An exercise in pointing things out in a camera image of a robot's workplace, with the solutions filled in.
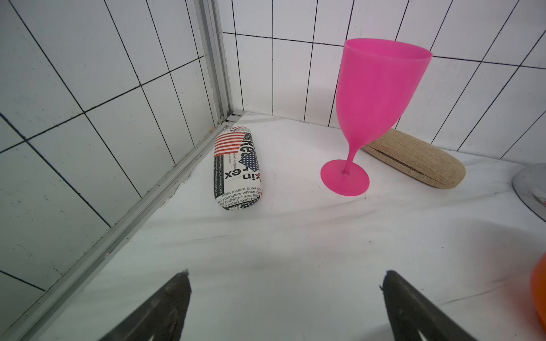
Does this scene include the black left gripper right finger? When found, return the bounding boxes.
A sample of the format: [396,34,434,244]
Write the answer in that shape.
[381,270,475,340]

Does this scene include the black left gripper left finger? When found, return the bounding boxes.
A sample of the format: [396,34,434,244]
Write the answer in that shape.
[101,270,192,340]

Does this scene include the orange plastic bowl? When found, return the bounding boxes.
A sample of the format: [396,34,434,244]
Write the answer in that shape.
[530,254,546,330]

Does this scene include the beige woven glasses case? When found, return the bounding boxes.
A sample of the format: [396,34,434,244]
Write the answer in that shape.
[363,129,466,189]

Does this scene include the silver metal cup rack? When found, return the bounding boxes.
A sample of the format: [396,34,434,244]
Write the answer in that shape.
[512,163,546,221]

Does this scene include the pink plastic wine goblet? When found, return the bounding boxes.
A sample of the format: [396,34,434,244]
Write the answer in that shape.
[321,38,433,196]

